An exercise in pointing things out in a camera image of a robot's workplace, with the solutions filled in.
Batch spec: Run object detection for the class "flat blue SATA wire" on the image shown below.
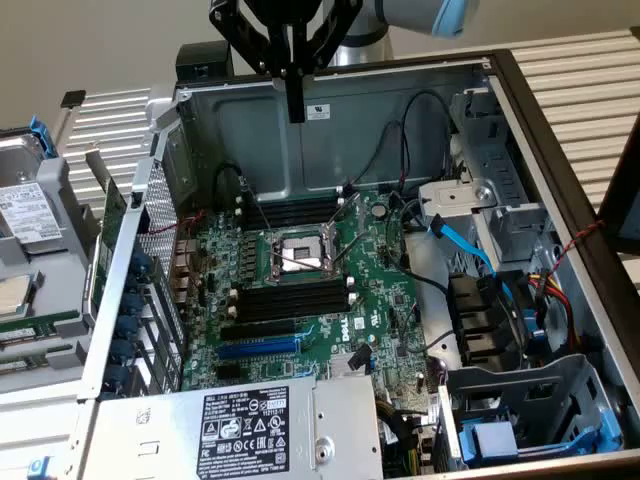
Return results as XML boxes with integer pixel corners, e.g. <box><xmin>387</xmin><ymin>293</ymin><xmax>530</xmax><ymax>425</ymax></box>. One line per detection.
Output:
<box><xmin>428</xmin><ymin>213</ymin><xmax>524</xmax><ymax>326</ymax></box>

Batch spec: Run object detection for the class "thin metal locking lever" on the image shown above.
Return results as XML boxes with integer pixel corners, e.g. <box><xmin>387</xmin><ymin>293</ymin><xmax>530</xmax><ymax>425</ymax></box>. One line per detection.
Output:
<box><xmin>240</xmin><ymin>178</ymin><xmax>275</xmax><ymax>235</ymax></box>

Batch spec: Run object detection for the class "long black wire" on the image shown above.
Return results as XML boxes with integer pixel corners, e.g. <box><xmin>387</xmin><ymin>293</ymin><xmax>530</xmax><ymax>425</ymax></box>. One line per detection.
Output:
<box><xmin>384</xmin><ymin>189</ymin><xmax>451</xmax><ymax>296</ymax></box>

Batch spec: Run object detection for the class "dark framed screen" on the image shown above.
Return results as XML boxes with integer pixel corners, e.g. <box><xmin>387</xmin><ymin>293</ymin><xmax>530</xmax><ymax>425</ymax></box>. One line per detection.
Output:
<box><xmin>597</xmin><ymin>113</ymin><xmax>640</xmax><ymax>256</ymax></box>

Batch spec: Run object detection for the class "open grey PC case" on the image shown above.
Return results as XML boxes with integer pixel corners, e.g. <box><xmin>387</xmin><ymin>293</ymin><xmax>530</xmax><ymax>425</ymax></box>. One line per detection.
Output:
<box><xmin>0</xmin><ymin>47</ymin><xmax>640</xmax><ymax>480</ymax></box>

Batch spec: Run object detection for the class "red yellow power wire harness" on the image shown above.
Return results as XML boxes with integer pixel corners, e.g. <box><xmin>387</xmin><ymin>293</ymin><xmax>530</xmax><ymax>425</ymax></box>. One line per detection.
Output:
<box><xmin>529</xmin><ymin>269</ymin><xmax>586</xmax><ymax>354</ymax></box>

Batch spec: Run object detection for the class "blue expansion slot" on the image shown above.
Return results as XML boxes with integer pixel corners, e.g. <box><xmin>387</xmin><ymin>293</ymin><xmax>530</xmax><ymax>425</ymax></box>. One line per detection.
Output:
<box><xmin>216</xmin><ymin>335</ymin><xmax>302</xmax><ymax>360</ymax></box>

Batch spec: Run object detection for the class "red black twisted wire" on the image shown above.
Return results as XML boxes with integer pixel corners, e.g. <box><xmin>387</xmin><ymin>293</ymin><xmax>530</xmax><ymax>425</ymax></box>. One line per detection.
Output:
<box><xmin>547</xmin><ymin>219</ymin><xmax>606</xmax><ymax>281</ymax></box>

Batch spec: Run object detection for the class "blue case latch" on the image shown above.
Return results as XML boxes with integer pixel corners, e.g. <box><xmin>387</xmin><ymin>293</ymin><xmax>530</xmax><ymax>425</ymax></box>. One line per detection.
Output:
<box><xmin>27</xmin><ymin>455</ymin><xmax>54</xmax><ymax>480</ymax></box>

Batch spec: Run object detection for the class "silver power supply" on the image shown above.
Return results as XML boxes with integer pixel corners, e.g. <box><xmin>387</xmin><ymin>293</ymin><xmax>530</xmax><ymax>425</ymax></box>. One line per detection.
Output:
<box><xmin>94</xmin><ymin>377</ymin><xmax>384</xmax><ymax>480</ymax></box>

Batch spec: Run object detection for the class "thin black looped wire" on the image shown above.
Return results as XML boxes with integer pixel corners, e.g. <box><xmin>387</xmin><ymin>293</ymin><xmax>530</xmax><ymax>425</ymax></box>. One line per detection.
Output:
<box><xmin>398</xmin><ymin>89</ymin><xmax>456</xmax><ymax>199</ymax></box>

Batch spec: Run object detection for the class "long black expansion slot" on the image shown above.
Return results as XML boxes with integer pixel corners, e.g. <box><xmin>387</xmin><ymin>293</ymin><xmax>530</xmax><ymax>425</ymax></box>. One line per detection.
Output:
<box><xmin>218</xmin><ymin>318</ymin><xmax>297</xmax><ymax>342</ymax></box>

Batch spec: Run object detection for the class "black box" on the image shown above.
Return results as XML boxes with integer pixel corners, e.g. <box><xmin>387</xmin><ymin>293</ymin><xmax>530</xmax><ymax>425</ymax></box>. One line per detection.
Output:
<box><xmin>174</xmin><ymin>42</ymin><xmax>234</xmax><ymax>84</ymax></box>

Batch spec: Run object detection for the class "blue plastic disk tray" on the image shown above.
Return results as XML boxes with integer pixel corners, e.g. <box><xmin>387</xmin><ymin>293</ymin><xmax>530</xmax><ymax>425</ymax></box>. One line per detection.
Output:
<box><xmin>458</xmin><ymin>421</ymin><xmax>521</xmax><ymax>464</ymax></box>

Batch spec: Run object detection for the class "hard disk with blue bracket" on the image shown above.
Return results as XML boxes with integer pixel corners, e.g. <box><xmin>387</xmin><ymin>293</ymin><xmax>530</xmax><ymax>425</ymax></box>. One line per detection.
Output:
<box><xmin>0</xmin><ymin>115</ymin><xmax>69</xmax><ymax>249</ymax></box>

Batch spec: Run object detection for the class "green graphics card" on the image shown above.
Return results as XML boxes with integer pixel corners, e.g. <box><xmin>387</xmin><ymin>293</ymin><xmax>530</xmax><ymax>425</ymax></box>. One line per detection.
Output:
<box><xmin>82</xmin><ymin>144</ymin><xmax>130</xmax><ymax>321</ymax></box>

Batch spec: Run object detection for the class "grey disk bay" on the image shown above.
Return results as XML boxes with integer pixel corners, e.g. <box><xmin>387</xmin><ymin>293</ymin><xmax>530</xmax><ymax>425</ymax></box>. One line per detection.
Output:
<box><xmin>446</xmin><ymin>353</ymin><xmax>625</xmax><ymax>469</ymax></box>

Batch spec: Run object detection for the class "grey case handle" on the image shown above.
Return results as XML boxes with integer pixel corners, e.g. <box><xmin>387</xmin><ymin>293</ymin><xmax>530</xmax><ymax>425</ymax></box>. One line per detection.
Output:
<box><xmin>144</xmin><ymin>83</ymin><xmax>181</xmax><ymax>146</ymax></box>

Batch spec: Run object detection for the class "grey optical drive cage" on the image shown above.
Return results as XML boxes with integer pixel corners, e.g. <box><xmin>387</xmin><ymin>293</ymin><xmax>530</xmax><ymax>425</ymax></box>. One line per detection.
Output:
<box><xmin>448</xmin><ymin>87</ymin><xmax>531</xmax><ymax>201</ymax></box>

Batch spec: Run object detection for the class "silver disk bay cage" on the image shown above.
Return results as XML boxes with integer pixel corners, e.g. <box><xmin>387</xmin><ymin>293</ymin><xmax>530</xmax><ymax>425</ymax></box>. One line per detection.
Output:
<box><xmin>418</xmin><ymin>178</ymin><xmax>551</xmax><ymax>266</ymax></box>

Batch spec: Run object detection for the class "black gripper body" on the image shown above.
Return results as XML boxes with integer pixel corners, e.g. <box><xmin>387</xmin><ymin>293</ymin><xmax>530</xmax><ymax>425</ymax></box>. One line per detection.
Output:
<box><xmin>238</xmin><ymin>0</ymin><xmax>324</xmax><ymax>27</ymax></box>

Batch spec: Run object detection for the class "silver CPU chip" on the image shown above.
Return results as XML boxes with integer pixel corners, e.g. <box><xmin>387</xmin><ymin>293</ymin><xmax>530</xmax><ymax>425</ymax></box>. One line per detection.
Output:
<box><xmin>0</xmin><ymin>273</ymin><xmax>37</xmax><ymax>322</ymax></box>

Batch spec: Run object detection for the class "silver socket cover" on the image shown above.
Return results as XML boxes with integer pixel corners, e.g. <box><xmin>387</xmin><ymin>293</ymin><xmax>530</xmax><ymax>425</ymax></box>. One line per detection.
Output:
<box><xmin>322</xmin><ymin>192</ymin><xmax>362</xmax><ymax>271</ymax></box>

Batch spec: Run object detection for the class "CPU socket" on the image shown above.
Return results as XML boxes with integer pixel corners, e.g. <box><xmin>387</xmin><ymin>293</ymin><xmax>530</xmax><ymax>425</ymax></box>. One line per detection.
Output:
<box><xmin>268</xmin><ymin>230</ymin><xmax>347</xmax><ymax>286</ymax></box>

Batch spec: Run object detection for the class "green Dell motherboard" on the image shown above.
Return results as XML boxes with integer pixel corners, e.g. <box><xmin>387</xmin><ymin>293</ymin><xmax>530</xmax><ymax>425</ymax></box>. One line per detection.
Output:
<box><xmin>169</xmin><ymin>187</ymin><xmax>454</xmax><ymax>401</ymax></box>

